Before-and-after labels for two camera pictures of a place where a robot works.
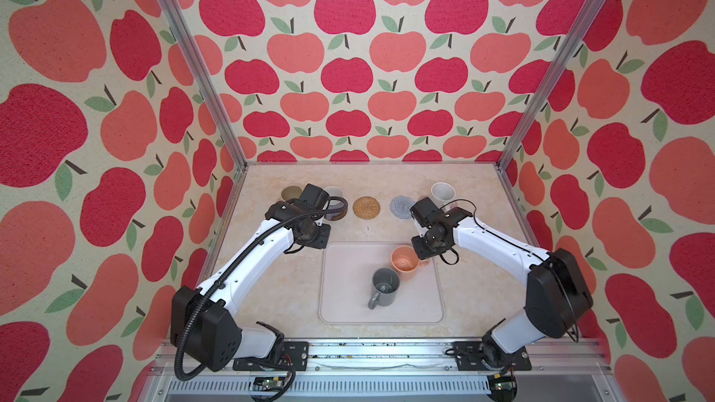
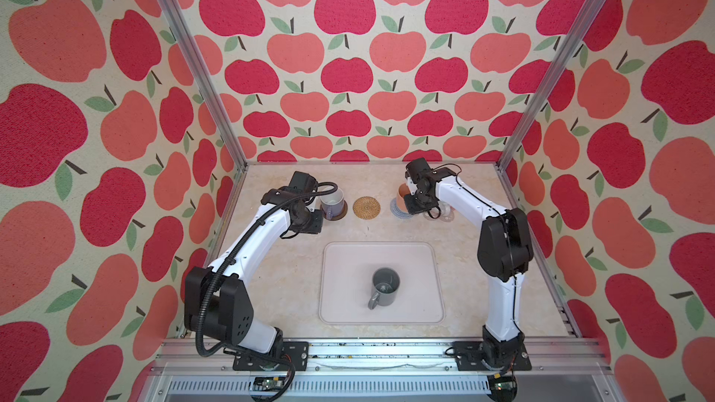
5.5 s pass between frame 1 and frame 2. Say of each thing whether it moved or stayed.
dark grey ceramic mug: stayed
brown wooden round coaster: stayed
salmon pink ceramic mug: moved
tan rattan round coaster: stayed
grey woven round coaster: stayed
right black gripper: moved
